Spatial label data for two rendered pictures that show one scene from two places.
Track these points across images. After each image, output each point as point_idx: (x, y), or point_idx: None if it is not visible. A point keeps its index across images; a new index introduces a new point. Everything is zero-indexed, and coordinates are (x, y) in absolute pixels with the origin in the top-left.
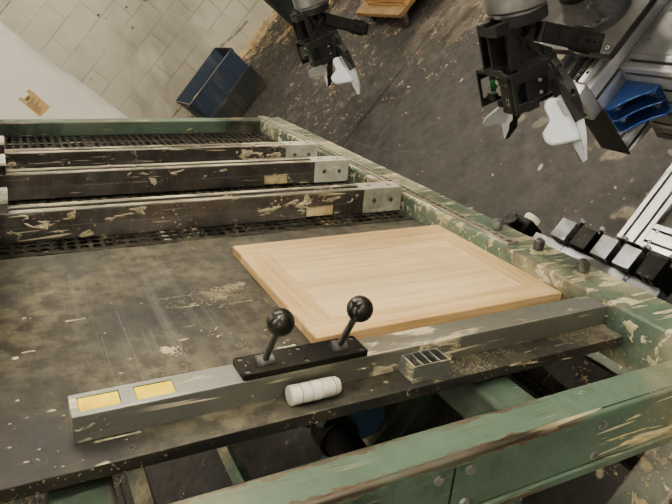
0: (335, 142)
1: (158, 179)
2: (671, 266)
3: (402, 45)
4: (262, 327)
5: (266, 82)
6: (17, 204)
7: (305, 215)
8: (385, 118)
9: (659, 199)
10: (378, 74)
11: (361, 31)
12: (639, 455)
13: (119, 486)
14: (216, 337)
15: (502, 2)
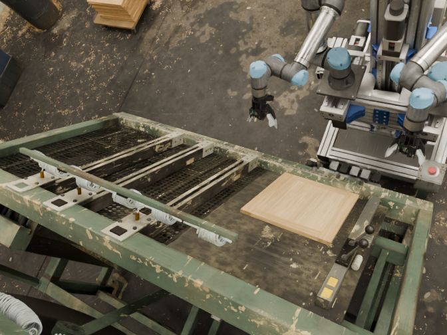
0: (111, 110)
1: (150, 177)
2: (340, 163)
3: (136, 46)
4: (303, 244)
5: (24, 66)
6: (101, 214)
7: (233, 181)
8: (144, 94)
9: (329, 136)
10: (126, 64)
11: (272, 100)
12: None
13: None
14: (298, 254)
15: (417, 127)
